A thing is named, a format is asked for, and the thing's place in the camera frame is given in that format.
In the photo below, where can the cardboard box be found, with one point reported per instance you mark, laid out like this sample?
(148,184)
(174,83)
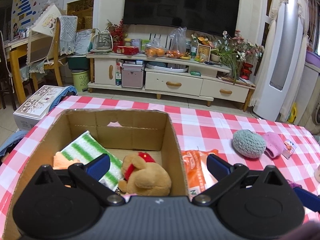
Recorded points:
(120,131)

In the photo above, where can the yellow wooden dining table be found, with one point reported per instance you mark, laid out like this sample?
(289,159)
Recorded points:
(15,50)

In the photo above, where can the brown plush bear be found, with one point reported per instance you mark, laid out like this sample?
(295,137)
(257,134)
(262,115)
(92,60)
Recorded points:
(143,176)

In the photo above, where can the pink knitted hat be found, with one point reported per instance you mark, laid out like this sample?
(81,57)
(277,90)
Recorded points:
(274,145)

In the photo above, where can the purple plastic basin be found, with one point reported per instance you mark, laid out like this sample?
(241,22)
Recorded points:
(313,58)

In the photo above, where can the grey-green crocheted ball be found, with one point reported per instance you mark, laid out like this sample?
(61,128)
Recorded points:
(248,144)

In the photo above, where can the peach knitted doll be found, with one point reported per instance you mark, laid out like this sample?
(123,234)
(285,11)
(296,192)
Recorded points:
(62,161)

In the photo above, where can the wooden dining chair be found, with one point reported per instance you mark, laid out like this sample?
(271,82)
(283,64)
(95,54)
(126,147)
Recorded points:
(43,52)

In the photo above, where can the orange plastic package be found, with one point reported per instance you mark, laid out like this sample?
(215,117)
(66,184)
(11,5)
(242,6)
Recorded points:
(198,177)

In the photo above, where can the white paper cup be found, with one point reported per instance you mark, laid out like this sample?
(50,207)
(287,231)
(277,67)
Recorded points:
(317,174)

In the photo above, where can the purple magenta knitted ball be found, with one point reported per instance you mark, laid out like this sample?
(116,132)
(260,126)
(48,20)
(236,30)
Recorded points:
(294,185)

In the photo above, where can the purple tissue pack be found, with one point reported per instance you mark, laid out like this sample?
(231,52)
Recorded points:
(289,149)

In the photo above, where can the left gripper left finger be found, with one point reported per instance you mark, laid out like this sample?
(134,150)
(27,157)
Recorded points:
(88,176)

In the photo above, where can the red white checkered tablecloth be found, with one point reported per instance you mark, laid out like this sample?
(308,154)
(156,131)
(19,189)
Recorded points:
(195,129)

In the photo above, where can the green microfibre cleaning cloth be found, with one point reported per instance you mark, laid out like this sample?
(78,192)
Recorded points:
(86,149)

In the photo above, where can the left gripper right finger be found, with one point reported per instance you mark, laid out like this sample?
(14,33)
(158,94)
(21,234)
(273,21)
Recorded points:
(228,177)

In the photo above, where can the green potted plant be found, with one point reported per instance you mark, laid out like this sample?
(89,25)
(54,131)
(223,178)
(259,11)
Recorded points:
(229,58)

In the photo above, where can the framed certificate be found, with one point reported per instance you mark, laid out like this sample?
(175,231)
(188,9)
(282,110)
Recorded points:
(203,53)

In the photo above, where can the black flat television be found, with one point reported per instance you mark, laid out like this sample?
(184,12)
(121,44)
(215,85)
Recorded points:
(208,16)

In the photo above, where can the blue cloth chair cover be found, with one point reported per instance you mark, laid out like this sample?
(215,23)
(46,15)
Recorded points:
(14,139)

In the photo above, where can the red gift box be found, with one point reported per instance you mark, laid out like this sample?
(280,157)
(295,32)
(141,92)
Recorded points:
(127,50)

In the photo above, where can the green waste bin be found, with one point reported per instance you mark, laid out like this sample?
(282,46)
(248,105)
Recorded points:
(80,79)

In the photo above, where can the bag of oranges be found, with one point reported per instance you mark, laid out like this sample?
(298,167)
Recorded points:
(154,48)

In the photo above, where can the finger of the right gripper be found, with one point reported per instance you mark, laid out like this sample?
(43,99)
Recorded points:
(309,200)

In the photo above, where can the white standing air conditioner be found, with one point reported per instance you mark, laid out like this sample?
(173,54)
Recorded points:
(281,68)

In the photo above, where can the cream TV cabinet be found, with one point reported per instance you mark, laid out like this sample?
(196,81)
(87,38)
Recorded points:
(174,77)

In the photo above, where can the red candle holder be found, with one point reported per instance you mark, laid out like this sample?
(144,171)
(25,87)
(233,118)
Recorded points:
(246,71)

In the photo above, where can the pink storage box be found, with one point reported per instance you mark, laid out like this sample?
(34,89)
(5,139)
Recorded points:
(132,76)

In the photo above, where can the white printed carton box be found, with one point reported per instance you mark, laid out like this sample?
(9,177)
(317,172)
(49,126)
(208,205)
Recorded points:
(36,107)

